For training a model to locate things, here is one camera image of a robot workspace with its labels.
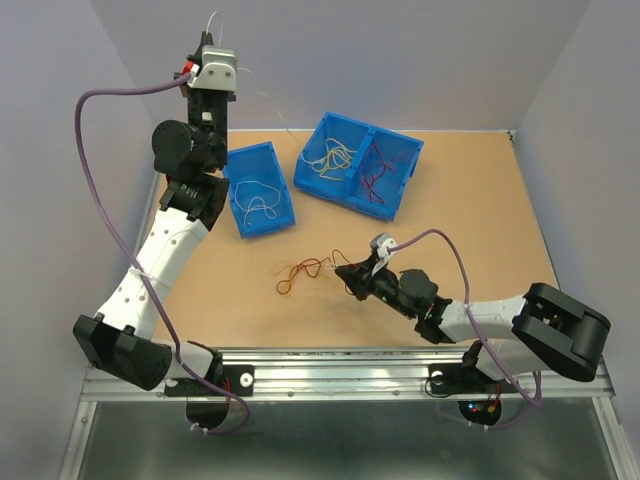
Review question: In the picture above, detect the wire bundle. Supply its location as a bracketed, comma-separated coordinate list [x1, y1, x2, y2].
[272, 248, 359, 296]

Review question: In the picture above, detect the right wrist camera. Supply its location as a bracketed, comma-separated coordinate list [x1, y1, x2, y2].
[370, 233, 398, 275]

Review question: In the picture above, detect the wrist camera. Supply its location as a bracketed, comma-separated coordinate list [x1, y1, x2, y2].
[370, 233, 398, 275]
[183, 45, 237, 93]

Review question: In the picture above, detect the blue double-compartment bin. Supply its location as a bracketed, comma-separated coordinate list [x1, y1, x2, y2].
[294, 112, 424, 222]

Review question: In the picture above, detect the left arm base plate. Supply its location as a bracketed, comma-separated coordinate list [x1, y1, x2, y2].
[164, 364, 255, 397]

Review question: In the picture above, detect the aluminium rail frame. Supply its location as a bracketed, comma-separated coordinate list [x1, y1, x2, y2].
[62, 131, 635, 479]

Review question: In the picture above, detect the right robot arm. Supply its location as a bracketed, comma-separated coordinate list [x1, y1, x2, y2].
[336, 256, 611, 390]

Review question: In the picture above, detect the small blue bin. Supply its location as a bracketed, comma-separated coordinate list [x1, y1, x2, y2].
[223, 142, 296, 239]

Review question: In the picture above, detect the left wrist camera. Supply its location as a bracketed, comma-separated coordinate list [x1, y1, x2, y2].
[183, 45, 237, 93]

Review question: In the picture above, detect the lifted white wire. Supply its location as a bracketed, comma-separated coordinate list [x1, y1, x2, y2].
[205, 10, 321, 166]

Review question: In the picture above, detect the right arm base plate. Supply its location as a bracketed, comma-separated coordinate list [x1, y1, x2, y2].
[426, 363, 516, 397]

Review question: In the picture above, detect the yellow wire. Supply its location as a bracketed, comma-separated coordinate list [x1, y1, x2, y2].
[312, 137, 359, 181]

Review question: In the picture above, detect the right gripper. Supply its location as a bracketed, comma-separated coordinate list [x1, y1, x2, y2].
[335, 254, 416, 320]

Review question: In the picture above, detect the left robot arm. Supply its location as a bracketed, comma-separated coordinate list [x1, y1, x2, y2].
[72, 31, 237, 394]

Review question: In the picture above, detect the long red wire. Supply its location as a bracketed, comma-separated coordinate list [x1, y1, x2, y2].
[357, 142, 409, 206]

